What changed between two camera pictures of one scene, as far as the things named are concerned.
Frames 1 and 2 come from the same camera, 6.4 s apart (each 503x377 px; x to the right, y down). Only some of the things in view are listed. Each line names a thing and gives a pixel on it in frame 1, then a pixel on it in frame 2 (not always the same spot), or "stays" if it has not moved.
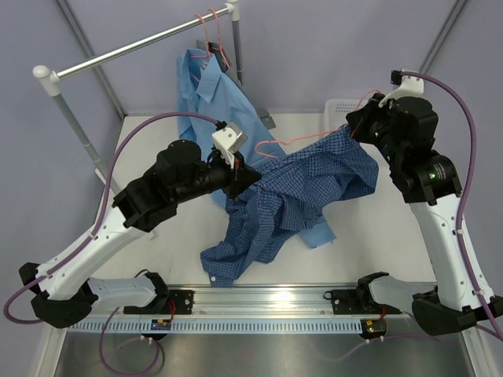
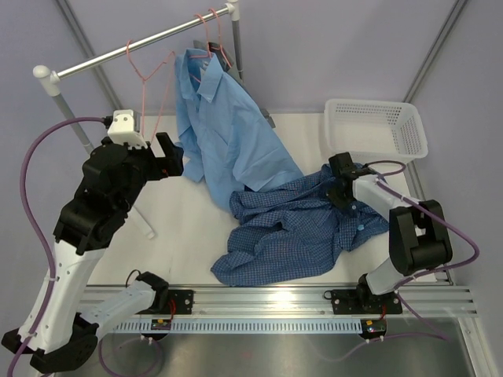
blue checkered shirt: (293, 184) → (294, 235)
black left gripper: (238, 179) → (170, 166)
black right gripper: (367, 115) → (332, 195)
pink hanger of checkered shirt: (314, 134) → (143, 78)
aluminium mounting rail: (263, 299) stays
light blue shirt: (205, 93) stays
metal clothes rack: (52, 78) stays
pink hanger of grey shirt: (218, 41) stays
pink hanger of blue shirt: (201, 56) stays
